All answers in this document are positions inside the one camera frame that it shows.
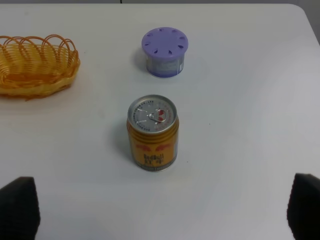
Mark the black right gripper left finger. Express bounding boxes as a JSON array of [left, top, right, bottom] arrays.
[[0, 176, 41, 240]]

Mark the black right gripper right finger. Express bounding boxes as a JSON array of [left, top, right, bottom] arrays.
[[287, 173, 320, 240]]

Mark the orange woven plastic basket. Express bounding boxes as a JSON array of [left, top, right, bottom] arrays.
[[0, 34, 81, 100]]

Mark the gold Red Bull can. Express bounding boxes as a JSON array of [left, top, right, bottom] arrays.
[[126, 94, 180, 172]]

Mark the purple lid air freshener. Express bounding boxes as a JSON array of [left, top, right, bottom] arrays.
[[141, 27, 189, 78]]

